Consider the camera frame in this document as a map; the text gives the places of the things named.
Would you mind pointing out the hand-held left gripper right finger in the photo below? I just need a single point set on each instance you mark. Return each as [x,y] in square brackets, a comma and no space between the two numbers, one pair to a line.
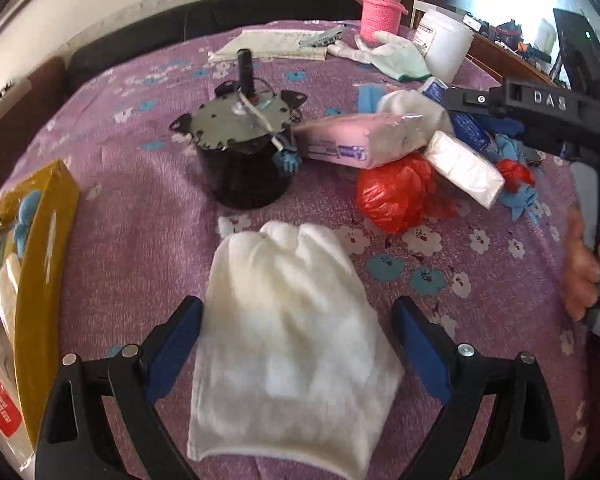
[420,350]

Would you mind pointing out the pile of small tools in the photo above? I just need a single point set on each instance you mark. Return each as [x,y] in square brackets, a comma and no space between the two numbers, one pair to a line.
[510,30]

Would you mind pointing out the stack of papers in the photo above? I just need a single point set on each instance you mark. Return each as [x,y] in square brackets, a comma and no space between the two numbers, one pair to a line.
[265,45]

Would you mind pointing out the pink thermos bottle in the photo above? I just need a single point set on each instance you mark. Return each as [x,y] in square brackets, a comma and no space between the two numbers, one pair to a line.
[380,10]

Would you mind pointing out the white glove green cuff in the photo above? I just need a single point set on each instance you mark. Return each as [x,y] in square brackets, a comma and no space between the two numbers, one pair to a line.
[395,57]

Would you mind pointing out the black sofa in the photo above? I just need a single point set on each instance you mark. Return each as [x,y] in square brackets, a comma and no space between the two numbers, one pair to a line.
[205,25]

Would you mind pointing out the pink tissue pack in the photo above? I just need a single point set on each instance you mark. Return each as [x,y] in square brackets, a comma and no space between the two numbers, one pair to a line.
[350,137]

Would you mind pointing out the blue tissue pack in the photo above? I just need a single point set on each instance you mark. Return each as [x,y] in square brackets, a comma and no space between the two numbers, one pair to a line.
[467,127]

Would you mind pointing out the small red plastic bag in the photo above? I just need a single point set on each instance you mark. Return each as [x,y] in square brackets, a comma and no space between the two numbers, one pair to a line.
[512,170]

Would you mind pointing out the white cotton glove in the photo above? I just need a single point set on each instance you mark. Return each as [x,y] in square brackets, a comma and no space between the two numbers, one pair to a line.
[290,320]

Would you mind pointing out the small grey packet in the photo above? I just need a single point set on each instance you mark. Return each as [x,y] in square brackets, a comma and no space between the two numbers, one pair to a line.
[322,36]

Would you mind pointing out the blue patterned bundle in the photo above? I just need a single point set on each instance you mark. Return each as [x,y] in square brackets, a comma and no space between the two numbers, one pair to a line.
[27,220]

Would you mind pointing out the yellow cardboard box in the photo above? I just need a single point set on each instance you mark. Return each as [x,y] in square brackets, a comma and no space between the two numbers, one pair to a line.
[45,260]

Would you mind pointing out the white plastic jar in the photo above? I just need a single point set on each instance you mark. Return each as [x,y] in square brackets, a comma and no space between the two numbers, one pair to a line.
[445,40]

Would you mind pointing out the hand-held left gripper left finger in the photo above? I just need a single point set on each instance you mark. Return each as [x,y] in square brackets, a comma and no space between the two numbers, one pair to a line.
[180,340]

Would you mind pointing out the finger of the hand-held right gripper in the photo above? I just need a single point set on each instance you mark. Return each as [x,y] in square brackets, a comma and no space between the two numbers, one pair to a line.
[475,99]
[495,125]

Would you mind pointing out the person's right hand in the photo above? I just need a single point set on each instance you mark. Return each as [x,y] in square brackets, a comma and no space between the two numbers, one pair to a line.
[580,270]

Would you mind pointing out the white soft tissue pack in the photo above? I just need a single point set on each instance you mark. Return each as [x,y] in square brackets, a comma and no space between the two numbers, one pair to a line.
[465,167]

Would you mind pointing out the large red plastic bag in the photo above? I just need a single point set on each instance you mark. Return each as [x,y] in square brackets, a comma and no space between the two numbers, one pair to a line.
[395,190]

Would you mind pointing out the wooden cabinet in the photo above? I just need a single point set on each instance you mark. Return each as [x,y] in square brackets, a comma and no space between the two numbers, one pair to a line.
[500,60]

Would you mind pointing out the purple floral tablecloth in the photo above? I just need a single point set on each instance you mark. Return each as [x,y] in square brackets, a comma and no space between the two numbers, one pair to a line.
[145,240]

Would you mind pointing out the black electric motor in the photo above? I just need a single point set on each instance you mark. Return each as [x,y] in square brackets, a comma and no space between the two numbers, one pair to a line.
[240,160]

